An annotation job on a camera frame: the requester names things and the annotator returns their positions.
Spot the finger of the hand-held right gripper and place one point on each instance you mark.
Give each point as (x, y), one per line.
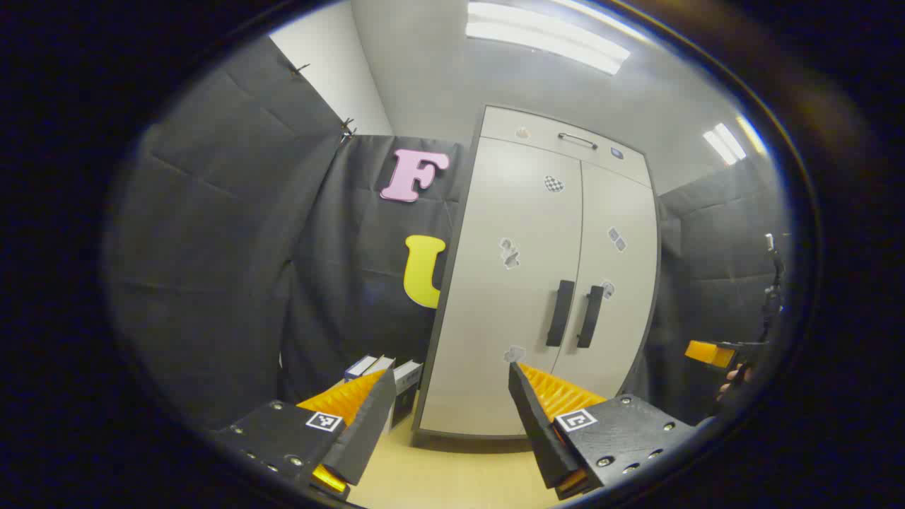
(707, 353)

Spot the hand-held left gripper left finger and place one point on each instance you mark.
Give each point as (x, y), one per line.
(368, 431)

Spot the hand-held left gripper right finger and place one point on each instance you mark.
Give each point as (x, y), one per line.
(537, 431)

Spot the grey double-door shoe cabinet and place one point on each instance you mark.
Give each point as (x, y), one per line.
(466, 437)

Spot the grey cabinet door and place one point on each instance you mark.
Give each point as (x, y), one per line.
(495, 318)
(622, 212)

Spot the grey cabinet drawer front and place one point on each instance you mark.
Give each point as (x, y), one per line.
(537, 127)

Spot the black backdrop cloth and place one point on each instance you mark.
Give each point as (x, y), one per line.
(233, 247)
(707, 268)

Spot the small ceiling light panel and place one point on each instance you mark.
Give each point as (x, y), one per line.
(727, 143)

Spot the large ceiling light panel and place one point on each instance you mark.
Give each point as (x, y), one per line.
(544, 35)

